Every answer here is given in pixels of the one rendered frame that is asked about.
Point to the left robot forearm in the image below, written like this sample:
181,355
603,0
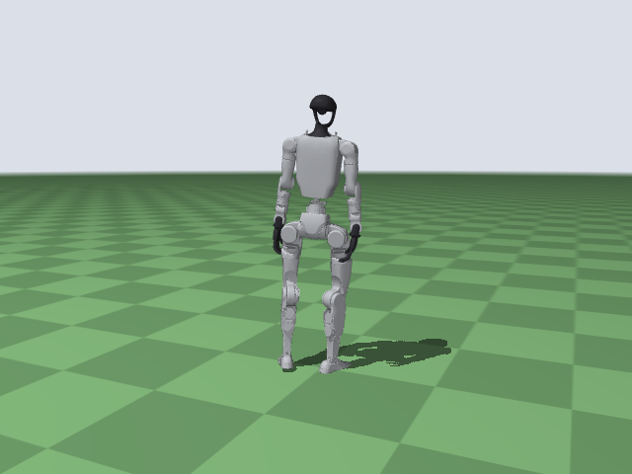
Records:
281,203

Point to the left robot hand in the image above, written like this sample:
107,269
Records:
278,226

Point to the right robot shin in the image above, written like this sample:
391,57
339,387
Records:
334,321

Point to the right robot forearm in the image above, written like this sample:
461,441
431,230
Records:
354,207

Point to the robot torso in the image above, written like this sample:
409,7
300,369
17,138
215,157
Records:
318,169

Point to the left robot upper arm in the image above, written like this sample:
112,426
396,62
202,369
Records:
288,163

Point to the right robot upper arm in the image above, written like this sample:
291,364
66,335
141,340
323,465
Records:
350,151

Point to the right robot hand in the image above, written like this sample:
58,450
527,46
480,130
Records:
355,236

